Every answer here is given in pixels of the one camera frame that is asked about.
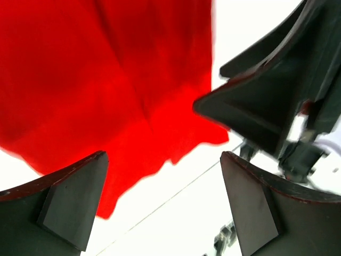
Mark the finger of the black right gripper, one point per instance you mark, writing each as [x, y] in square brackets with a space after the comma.
[283, 52]

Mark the red t shirt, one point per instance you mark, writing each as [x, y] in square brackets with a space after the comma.
[117, 76]

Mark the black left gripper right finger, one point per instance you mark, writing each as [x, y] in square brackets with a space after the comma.
[274, 216]

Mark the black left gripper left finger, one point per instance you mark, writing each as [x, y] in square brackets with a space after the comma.
[54, 215]

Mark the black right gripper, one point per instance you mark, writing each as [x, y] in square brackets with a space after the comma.
[262, 109]

